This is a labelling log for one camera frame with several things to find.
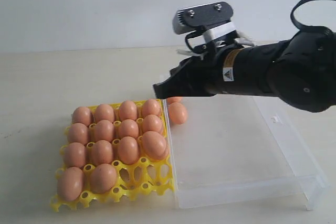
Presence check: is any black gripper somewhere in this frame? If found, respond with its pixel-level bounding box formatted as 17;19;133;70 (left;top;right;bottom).
153;48;236;99

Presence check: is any brown egg fourteen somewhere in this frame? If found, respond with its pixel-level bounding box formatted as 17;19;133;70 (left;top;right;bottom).
168;102;188;125

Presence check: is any brown egg four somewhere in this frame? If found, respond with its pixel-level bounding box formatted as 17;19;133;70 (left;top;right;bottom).
141;99;161;117

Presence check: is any brown egg three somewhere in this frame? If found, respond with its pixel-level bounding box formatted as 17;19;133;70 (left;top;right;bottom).
119;100;138;121

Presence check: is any brown egg seven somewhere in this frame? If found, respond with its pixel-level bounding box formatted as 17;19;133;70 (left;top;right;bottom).
118;119;140;138

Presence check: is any brown egg fifteen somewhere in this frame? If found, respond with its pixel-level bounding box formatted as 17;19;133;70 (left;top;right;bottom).
142;131;168;161

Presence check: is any brown egg two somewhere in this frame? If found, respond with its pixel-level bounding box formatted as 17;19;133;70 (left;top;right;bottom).
94;104;115;123

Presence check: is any brown egg nine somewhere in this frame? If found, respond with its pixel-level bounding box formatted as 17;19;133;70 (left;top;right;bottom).
118;136;140;165

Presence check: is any brown egg six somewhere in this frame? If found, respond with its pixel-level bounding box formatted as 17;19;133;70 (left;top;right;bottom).
93;120;115;142

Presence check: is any brown egg one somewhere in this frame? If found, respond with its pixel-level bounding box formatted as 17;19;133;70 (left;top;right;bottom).
72;106;94;126

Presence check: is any brown egg five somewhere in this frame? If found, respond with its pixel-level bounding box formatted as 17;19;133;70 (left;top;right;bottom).
67;123;90;145

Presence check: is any brown egg eleven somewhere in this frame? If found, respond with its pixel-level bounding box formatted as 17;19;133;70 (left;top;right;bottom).
91;140;113;166

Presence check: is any brown egg thirteen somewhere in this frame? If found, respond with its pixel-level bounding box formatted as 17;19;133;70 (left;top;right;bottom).
90;164;117;194

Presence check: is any brown egg ten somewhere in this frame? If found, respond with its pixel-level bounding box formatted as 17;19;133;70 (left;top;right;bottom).
63;142;87;168

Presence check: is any brown egg twelve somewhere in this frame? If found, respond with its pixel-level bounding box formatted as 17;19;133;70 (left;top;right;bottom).
57;167;85;201

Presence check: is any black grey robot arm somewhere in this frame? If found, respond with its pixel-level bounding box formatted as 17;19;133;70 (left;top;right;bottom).
153;27;335;112

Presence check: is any clear plastic container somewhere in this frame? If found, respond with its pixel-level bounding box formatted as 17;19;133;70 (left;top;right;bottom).
168;95;329;210

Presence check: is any yellow plastic egg tray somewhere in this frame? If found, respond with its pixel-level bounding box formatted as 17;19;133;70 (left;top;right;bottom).
50;99;174;211

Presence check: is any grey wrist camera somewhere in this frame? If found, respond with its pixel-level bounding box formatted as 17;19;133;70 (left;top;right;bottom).
172;2;234;35

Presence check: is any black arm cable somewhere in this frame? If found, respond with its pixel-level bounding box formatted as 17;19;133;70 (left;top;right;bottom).
290;0;336;32

